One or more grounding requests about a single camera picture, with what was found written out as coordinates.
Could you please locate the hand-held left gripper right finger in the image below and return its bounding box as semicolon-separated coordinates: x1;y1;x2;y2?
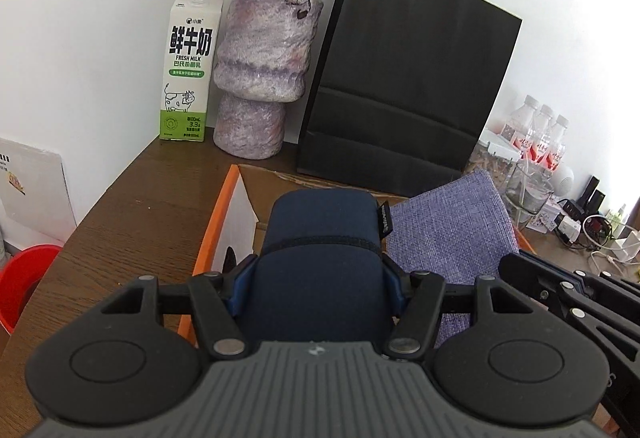
381;257;534;362

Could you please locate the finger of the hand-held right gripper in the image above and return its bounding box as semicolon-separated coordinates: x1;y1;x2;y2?
570;269;640;312
499;252;640;360

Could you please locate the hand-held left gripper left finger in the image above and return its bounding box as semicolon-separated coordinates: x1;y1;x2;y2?
101;256;260;361

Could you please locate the red and orange cardboard box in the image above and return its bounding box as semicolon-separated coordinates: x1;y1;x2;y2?
177;162;538;349

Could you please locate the navy blue fabric pouch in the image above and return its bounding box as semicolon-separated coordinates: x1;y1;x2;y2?
237;190;394;347

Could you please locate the white power block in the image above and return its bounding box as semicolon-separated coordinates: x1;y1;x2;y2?
614;230;640;264

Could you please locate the white plug charger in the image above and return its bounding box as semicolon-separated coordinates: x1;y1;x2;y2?
554;215;585;246

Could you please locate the white floral tin box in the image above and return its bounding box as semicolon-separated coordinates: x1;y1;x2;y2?
532;198;566;233

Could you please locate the lavender cloth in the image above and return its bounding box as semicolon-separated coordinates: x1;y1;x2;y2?
385;168;521;350

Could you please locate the clear drinking glass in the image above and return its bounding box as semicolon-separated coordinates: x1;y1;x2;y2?
505;161;555;231

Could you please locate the white round speaker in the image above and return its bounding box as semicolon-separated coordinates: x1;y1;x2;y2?
550;165;576;194

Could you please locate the clear bottle with red label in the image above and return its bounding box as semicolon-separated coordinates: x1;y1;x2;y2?
545;114;571;171
501;95;541;146
530;104;557;164

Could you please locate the clear jar of seeds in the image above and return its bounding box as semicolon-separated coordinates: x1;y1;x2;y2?
466;130;524;180

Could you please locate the red plastic bucket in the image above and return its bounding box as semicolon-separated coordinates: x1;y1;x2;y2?
0;244;65;334

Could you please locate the black paper bag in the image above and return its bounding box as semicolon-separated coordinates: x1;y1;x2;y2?
296;0;523;179

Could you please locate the white and green milk carton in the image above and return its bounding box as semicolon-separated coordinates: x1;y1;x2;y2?
159;0;224;142

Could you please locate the white sheet with sticker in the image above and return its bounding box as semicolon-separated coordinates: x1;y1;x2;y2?
0;137;78;249

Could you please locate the purple textured vase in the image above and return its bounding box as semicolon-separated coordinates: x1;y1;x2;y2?
212;0;324;160

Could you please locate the white cable with switch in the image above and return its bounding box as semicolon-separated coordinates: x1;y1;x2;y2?
590;245;640;276

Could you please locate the black and red cable coil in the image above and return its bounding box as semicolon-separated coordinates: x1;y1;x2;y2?
583;214;620;245

